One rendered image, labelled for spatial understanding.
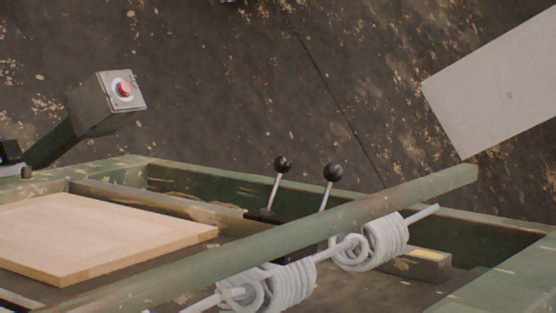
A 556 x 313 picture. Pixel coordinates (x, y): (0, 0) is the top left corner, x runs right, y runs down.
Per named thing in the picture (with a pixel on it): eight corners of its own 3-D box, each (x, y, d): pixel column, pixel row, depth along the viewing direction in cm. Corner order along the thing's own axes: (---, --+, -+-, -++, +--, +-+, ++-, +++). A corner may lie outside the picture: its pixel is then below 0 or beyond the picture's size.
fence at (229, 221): (87, 194, 192) (87, 177, 191) (451, 276, 135) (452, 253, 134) (70, 197, 188) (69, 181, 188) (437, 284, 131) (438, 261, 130)
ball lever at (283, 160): (261, 221, 157) (282, 157, 160) (277, 223, 155) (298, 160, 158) (251, 215, 154) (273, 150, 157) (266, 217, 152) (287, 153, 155)
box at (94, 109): (95, 97, 224) (131, 68, 213) (110, 136, 222) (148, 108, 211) (60, 102, 215) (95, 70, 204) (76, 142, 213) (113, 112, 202)
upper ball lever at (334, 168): (311, 231, 150) (332, 165, 153) (327, 235, 148) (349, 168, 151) (301, 225, 147) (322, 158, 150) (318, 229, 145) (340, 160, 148)
